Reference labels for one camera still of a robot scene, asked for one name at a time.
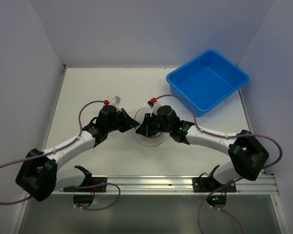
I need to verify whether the white mesh laundry bag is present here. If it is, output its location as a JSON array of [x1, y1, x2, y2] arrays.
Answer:
[[134, 107, 166, 147]]

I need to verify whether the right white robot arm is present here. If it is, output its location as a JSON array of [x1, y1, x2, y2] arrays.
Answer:
[[134, 105, 269, 185]]

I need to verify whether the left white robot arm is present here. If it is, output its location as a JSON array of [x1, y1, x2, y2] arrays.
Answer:
[[15, 105, 139, 201]]

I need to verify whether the blue plastic tub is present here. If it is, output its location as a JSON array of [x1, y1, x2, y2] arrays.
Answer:
[[166, 49, 249, 117]]

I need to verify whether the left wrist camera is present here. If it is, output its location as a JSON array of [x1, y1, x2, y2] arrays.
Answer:
[[109, 96, 121, 111]]

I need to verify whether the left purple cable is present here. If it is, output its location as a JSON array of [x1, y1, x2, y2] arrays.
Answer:
[[0, 98, 110, 204]]

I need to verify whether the aluminium mounting rail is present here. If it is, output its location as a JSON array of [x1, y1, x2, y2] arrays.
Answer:
[[63, 174, 276, 195]]

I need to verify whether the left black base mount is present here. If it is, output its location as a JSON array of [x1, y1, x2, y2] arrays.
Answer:
[[63, 165, 107, 207]]

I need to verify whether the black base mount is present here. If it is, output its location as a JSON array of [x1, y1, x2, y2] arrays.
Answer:
[[63, 165, 107, 207], [192, 165, 237, 209]]

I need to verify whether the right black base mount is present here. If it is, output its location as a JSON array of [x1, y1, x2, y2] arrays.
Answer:
[[192, 165, 237, 209]]

